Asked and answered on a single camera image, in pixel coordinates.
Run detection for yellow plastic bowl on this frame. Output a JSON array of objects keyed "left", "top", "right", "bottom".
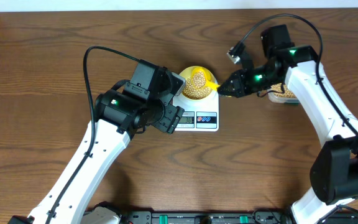
[{"left": 180, "top": 66, "right": 216, "bottom": 100}]

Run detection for yellow plastic measuring scoop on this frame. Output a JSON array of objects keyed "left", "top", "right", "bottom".
[{"left": 191, "top": 67, "right": 219, "bottom": 91}]

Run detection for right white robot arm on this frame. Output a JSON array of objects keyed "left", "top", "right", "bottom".
[{"left": 218, "top": 25, "right": 358, "bottom": 223}]

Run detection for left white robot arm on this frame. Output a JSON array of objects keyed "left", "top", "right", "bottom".
[{"left": 10, "top": 60, "right": 186, "bottom": 223}]

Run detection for soybeans in yellow bowl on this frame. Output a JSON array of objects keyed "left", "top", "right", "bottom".
[{"left": 182, "top": 77, "right": 212, "bottom": 100}]

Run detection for white digital kitchen scale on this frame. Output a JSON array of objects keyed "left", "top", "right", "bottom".
[{"left": 172, "top": 91, "right": 219, "bottom": 132}]

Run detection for clear plastic container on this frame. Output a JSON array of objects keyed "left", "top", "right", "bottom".
[{"left": 268, "top": 90, "right": 299, "bottom": 104}]

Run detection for pile of soybeans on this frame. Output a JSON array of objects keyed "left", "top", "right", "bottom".
[{"left": 271, "top": 83, "right": 296, "bottom": 98}]

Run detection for right black cable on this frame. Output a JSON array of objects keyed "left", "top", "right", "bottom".
[{"left": 237, "top": 13, "right": 358, "bottom": 218}]

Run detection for black cable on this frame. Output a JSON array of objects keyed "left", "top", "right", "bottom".
[
  {"left": 237, "top": 13, "right": 358, "bottom": 218},
  {"left": 45, "top": 45, "right": 141, "bottom": 224}
]

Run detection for left black cable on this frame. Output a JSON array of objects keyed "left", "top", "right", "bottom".
[{"left": 45, "top": 45, "right": 141, "bottom": 224}]

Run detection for black mounting rail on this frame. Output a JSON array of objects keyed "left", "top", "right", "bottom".
[{"left": 85, "top": 210, "right": 358, "bottom": 224}]

